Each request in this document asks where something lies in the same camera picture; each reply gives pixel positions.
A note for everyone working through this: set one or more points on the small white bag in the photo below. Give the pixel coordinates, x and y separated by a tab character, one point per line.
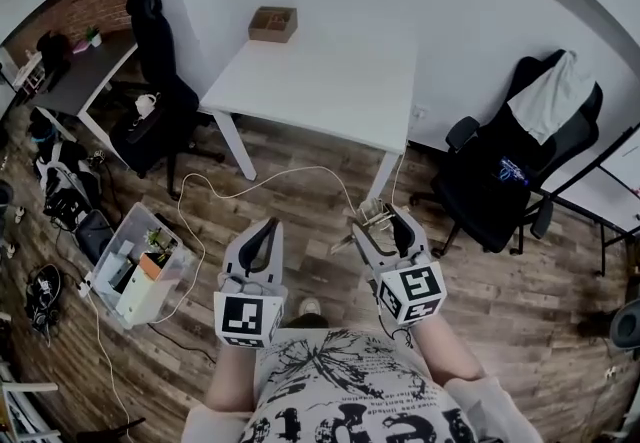
146	105

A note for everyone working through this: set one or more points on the black mesh office chair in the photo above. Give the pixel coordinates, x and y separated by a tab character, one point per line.
492	191

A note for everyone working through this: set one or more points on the black and white backpack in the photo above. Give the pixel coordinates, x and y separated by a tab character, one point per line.
65	181

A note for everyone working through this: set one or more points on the white table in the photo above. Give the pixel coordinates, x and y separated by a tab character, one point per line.
320	81

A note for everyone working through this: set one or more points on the black-framed white desk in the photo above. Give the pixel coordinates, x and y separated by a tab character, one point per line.
590	191

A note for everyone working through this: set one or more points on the grey desk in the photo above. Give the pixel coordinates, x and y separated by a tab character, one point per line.
85	76

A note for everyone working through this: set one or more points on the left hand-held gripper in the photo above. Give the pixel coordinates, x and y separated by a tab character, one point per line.
250	318

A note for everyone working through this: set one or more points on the person's printed shirt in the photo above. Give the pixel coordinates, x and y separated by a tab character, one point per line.
360	391

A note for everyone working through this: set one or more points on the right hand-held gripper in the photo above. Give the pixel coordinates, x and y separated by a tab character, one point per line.
412	288

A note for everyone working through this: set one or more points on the person's shoe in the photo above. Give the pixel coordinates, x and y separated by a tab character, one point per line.
310	307

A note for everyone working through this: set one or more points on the person's right forearm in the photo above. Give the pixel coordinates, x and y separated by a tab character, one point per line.
445	351

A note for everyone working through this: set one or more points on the black high-back office chair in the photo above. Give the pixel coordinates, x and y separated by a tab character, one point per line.
155	81

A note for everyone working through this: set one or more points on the clear plastic storage bin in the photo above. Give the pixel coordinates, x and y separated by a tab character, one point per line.
135	276

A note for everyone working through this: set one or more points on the white shelf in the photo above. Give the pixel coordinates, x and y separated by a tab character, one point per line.
20	411

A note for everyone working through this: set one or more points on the pink item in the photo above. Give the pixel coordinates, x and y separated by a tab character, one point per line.
81	47

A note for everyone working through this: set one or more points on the small potted plant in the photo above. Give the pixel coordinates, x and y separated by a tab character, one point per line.
94	37

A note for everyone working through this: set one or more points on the white cloth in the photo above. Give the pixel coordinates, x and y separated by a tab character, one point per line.
547	96

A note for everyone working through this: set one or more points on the brown cardboard box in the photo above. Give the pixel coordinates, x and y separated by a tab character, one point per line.
272	25

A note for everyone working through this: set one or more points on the person's left forearm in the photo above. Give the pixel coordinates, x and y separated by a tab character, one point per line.
232	378

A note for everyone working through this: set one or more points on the black round stool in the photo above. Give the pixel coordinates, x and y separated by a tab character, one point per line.
627	323

